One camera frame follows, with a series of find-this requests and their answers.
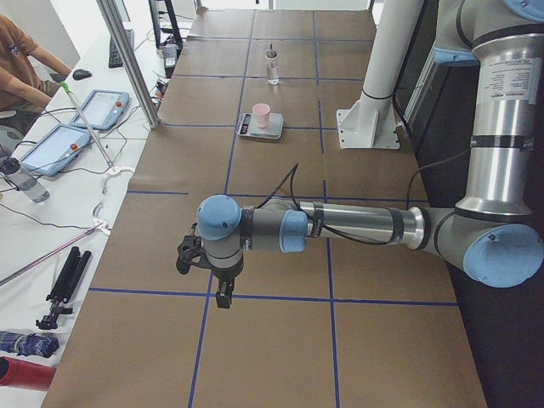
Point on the clear glass sauce dispenser bottle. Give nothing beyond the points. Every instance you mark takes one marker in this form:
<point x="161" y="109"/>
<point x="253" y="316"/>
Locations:
<point x="272" y="65"/>

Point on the red cylinder bottle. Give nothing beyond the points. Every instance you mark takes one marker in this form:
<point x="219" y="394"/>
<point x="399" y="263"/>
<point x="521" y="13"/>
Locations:
<point x="23" y="374"/>

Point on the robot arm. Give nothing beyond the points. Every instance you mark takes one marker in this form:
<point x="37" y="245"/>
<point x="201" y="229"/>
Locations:
<point x="487" y="234"/>

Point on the clear plastic water bottle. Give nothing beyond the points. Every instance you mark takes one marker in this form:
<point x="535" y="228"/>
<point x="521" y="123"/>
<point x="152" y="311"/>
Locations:
<point x="16" y="174"/>

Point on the black folded tripod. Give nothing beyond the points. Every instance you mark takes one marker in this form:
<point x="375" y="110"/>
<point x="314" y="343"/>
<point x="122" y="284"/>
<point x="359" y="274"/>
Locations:
<point x="64" y="288"/>

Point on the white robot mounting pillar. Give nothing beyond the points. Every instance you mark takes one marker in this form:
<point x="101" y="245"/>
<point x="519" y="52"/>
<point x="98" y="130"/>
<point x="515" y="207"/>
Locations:
<point x="370" y="123"/>

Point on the blue folded umbrella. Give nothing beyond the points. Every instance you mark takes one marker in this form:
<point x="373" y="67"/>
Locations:
<point x="28" y="344"/>

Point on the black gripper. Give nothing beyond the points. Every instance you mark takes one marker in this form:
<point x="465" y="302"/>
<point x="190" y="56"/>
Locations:
<point x="225" y="275"/>

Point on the person in brown shirt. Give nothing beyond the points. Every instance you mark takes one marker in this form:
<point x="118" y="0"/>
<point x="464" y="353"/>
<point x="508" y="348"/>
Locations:
<point x="22" y="90"/>

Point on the thin metal rod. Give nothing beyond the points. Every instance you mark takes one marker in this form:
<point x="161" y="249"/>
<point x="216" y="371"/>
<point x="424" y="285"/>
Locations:
<point x="88" y="126"/>

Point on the brown paper table mat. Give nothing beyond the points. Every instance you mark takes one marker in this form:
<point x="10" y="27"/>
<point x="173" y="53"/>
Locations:
<point x="338" y="325"/>

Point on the pink plastic cup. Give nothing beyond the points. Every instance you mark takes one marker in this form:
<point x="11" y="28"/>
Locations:
<point x="260" y="114"/>

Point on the near teach pendant tablet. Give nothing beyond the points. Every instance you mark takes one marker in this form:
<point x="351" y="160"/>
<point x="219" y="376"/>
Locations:
<point x="55" y="150"/>

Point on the black keyboard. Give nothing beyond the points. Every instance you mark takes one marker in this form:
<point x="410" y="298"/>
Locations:
<point x="115" y="59"/>

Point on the black computer mouse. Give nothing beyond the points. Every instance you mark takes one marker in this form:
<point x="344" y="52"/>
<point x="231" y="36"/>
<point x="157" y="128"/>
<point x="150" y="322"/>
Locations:
<point x="80" y="74"/>

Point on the silver digital kitchen scale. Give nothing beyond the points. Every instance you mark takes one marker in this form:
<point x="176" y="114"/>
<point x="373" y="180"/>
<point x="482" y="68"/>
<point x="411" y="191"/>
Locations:
<point x="248" y="128"/>

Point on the teach pendant tablet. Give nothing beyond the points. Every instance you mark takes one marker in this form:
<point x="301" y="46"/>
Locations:
<point x="104" y="108"/>
<point x="55" y="150"/>

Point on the far teach pendant tablet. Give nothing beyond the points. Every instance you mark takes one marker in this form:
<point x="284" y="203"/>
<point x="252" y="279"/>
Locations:
<point x="104" y="108"/>

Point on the aluminium frame post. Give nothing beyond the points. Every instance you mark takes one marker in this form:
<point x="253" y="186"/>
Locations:
<point x="115" y="26"/>

